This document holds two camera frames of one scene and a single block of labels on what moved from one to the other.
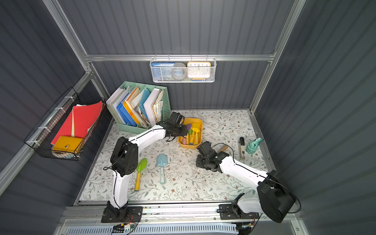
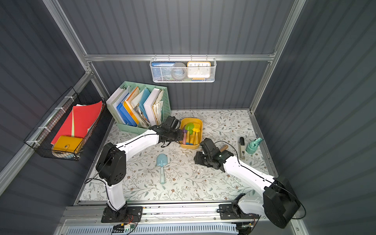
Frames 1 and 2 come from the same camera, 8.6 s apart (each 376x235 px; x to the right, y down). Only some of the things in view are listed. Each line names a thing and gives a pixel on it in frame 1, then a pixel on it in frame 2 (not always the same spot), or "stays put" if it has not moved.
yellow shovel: [196, 127] stays put
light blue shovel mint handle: [162, 160] stays put
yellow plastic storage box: [193, 140] stays put
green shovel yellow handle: [141, 167] -> [189, 127]
